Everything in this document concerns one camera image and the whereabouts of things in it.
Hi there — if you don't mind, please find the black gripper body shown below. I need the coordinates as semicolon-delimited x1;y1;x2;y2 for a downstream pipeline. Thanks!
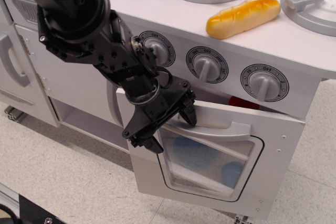
122;80;196;147

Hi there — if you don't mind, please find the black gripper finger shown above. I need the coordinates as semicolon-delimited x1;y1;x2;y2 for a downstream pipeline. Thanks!
179;103;197;126
143;137;164;154

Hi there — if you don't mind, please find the grey oven door handle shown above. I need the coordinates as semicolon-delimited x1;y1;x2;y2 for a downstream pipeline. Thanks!
163;116;252;141

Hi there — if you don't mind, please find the white toy oven door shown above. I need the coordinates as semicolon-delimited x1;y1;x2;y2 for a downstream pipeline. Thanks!
129;88;305;219

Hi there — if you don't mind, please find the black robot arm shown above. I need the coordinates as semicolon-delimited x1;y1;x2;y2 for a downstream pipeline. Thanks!
34;0;197;154

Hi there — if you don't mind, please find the red toy pepper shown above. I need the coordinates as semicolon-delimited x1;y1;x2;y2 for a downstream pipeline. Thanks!
228;96;260;110

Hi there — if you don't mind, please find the grey middle control knob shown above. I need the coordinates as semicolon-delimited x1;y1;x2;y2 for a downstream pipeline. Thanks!
186;46;228;83

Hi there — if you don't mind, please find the grey control knob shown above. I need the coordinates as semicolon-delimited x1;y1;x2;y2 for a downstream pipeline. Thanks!
240;64;289;102
186;46;228;83
140;31;175;67

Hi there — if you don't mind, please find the grey left control knob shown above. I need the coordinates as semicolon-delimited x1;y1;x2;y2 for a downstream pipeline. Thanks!
140;31;175;67

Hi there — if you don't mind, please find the white cabinet door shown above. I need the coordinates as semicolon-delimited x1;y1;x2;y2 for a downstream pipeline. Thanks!
15;25;117;125

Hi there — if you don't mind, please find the grey right control knob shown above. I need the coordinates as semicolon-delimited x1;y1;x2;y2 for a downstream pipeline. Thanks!
240;64;289;102

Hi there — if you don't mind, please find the white toy kitchen body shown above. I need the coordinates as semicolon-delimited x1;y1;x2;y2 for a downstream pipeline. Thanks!
1;0;335;223

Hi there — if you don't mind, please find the yellow toy bread loaf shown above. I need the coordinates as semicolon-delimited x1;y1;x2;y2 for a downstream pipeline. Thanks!
205;0;281;40

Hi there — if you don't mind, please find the white far-left door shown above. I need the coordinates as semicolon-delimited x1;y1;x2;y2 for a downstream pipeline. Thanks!
1;23;59;126

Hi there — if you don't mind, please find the grey vent grille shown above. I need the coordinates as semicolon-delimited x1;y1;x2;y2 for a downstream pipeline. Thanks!
12;0;38;24

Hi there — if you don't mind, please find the grey cabinet door handle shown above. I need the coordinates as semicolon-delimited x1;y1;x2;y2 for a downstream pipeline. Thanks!
107;81;123;126

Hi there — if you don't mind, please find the aluminium frame rail bottom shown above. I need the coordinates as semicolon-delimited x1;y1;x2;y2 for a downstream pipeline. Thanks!
234;215;256;224

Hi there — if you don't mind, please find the aluminium frame rail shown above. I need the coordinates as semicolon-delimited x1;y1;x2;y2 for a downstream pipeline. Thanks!
4;106;27;123
234;215;256;224

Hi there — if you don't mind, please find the aluminium frame rail left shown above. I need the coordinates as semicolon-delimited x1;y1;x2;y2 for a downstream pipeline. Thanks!
4;106;27;123

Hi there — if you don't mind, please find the grey far-left door handle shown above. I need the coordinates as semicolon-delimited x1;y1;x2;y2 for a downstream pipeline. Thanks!
0;33;30;88

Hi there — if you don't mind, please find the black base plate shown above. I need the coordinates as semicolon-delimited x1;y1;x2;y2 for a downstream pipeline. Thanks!
0;194;66;224

